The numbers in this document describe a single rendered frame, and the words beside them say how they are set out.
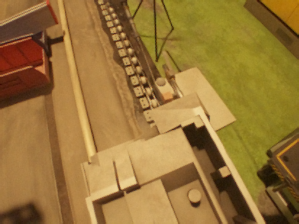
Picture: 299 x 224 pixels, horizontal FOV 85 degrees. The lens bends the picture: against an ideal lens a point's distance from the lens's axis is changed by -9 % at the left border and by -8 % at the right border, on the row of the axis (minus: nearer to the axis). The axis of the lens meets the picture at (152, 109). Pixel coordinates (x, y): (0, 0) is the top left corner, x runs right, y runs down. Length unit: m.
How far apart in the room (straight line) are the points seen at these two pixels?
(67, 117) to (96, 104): 0.13
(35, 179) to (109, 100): 0.42
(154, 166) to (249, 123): 1.41
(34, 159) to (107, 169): 0.38
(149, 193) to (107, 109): 0.42
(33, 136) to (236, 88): 1.73
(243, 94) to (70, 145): 1.63
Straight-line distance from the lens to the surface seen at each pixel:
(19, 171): 0.82
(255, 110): 1.90
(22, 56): 1.03
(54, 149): 0.78
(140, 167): 0.48
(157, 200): 0.48
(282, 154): 1.40
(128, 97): 0.80
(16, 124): 0.91
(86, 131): 0.71
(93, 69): 0.91
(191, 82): 0.79
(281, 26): 2.78
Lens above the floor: 1.41
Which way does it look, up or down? 62 degrees down
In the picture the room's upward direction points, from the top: 3 degrees clockwise
